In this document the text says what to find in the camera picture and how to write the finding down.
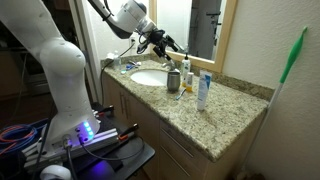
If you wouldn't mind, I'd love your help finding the small white yellow-capped tube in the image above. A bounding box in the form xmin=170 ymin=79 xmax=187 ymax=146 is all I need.
xmin=185 ymin=71 xmax=195 ymax=93

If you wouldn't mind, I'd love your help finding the black power cord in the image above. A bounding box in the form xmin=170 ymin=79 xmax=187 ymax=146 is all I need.
xmin=99 ymin=39 xmax=136 ymax=108

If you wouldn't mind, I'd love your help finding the grey metal cup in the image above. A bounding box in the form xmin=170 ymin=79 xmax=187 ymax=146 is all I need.
xmin=166 ymin=69 xmax=181 ymax=93

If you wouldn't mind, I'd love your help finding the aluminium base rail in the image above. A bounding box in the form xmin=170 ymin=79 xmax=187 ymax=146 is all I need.
xmin=21 ymin=128 xmax=121 ymax=168

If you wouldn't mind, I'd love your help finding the white oval sink basin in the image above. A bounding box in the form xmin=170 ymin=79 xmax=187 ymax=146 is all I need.
xmin=129 ymin=68 xmax=169 ymax=87

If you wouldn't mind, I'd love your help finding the white round device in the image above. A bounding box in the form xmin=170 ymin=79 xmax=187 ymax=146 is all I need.
xmin=39 ymin=164 xmax=73 ymax=180

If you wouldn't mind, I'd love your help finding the clear plastic water bottle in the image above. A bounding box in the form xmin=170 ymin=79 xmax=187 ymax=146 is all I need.
xmin=112 ymin=50 xmax=122 ymax=72

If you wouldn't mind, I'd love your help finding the white wall outlet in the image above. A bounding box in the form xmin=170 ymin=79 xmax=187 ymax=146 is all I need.
xmin=128 ymin=35 xmax=137 ymax=50

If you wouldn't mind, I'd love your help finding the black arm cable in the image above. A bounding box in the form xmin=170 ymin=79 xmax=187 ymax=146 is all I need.
xmin=135 ymin=33 xmax=151 ymax=55

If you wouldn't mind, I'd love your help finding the green-handled mop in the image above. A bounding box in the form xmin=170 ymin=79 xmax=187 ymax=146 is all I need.
xmin=233 ymin=25 xmax=308 ymax=180

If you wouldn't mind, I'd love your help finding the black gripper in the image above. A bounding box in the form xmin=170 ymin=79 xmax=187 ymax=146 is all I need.
xmin=147 ymin=29 xmax=180 ymax=61

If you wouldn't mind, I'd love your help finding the blue orange cable coil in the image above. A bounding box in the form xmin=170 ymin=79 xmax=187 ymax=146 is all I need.
xmin=0 ymin=123 xmax=40 ymax=156

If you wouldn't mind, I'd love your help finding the black cart top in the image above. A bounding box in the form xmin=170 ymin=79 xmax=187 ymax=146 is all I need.
xmin=64 ymin=102 xmax=156 ymax=180

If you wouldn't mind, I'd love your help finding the blue toothbrush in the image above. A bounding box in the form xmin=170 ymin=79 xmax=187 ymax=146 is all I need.
xmin=175 ymin=87 xmax=187 ymax=101

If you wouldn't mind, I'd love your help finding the orange black clamp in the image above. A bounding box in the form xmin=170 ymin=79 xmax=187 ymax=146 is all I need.
xmin=117 ymin=123 xmax=140 ymax=141
xmin=95 ymin=105 xmax=115 ymax=118

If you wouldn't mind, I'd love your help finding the green soap pump bottle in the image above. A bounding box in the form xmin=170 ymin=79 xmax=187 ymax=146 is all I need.
xmin=181 ymin=53 xmax=192 ymax=88

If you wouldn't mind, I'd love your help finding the metal cabinet door handle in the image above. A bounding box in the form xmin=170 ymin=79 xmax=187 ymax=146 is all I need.
xmin=119 ymin=92 xmax=125 ymax=115

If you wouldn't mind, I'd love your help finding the beige vanity cabinet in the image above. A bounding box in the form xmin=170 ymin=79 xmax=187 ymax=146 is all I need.
xmin=101 ymin=71 xmax=268 ymax=180

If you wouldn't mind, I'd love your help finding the large white cream tube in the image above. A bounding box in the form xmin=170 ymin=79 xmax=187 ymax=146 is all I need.
xmin=196 ymin=69 xmax=213 ymax=112

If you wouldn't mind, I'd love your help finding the black base cable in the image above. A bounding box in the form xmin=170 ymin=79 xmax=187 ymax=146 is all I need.
xmin=78 ymin=134 xmax=146 ymax=162

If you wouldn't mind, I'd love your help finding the metal drawer handle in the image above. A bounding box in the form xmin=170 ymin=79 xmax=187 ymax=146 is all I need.
xmin=160 ymin=128 xmax=195 ymax=158
xmin=160 ymin=144 xmax=191 ymax=178

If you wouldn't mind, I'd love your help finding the wood-framed wall mirror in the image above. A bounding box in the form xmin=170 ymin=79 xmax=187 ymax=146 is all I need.
xmin=148 ymin=0 xmax=238 ymax=73

